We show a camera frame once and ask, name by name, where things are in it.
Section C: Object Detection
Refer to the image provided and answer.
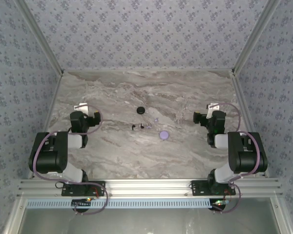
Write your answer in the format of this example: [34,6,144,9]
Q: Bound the aluminium table side rail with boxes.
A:
[230,69,270,178]
[28,70,65,180]

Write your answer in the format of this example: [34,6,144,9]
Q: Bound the white slotted cable duct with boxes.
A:
[26,197,212,209]

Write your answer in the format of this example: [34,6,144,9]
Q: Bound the aluminium lower frame leg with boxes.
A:
[270,196,293,234]
[2,197,27,234]

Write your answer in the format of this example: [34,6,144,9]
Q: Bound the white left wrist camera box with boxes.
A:
[74,103,89,115]

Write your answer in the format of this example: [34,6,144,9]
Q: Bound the aluminium frame post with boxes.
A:
[14,0,64,75]
[231,0,282,74]

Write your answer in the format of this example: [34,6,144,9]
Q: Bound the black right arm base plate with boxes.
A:
[191,180,236,197]

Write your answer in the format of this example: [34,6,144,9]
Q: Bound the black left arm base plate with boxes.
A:
[61,181,106,197]

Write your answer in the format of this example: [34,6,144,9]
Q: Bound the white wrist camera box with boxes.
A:
[207,102,222,117]
[74,103,89,115]

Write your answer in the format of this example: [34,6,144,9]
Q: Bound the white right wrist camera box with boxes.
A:
[207,102,222,117]

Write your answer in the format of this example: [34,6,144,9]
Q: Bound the wide aluminium mounting rail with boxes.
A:
[18,178,283,198]

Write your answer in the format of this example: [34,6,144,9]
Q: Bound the black control board with LED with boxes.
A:
[71,198,93,208]
[210,199,227,211]

